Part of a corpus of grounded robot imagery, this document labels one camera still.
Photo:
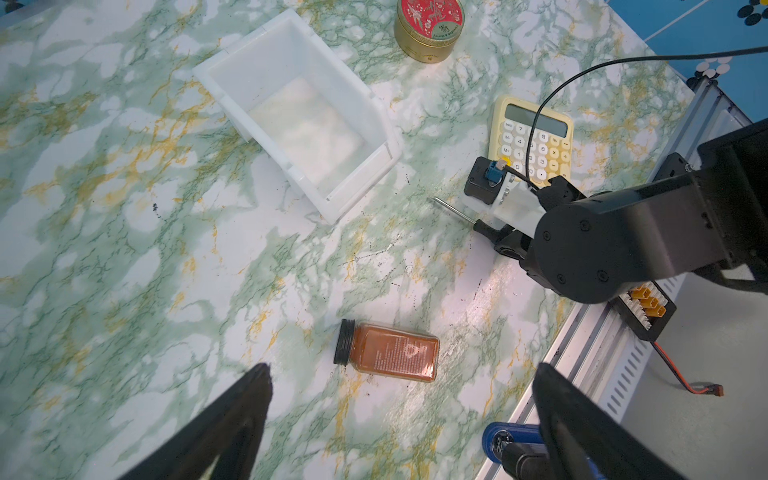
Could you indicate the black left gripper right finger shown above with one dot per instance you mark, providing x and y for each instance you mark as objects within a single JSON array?
[{"x": 582, "y": 441}]

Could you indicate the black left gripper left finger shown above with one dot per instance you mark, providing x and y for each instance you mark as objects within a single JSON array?
[{"x": 223, "y": 439}]

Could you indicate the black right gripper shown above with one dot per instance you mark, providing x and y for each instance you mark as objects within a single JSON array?
[{"x": 513, "y": 243}]

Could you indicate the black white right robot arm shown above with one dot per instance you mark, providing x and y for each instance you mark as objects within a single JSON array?
[{"x": 711, "y": 222}]

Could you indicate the white plastic bin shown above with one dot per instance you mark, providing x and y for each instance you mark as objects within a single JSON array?
[{"x": 284, "y": 88}]

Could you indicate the yellow calculator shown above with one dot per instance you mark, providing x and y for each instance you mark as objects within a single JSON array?
[{"x": 531, "y": 140}]

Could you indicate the blue black handheld device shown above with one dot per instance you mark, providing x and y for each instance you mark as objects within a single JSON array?
[{"x": 522, "y": 453}]

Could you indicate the black board yellow connectors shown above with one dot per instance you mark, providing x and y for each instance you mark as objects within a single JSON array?
[{"x": 645, "y": 309}]

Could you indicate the brown spice jar black lid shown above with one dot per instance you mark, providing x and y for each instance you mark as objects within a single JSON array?
[{"x": 386, "y": 351}]

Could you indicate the red gold round tin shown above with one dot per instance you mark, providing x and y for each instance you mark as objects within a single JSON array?
[{"x": 427, "y": 30}]

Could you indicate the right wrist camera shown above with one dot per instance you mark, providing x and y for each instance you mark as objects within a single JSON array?
[{"x": 500, "y": 198}]

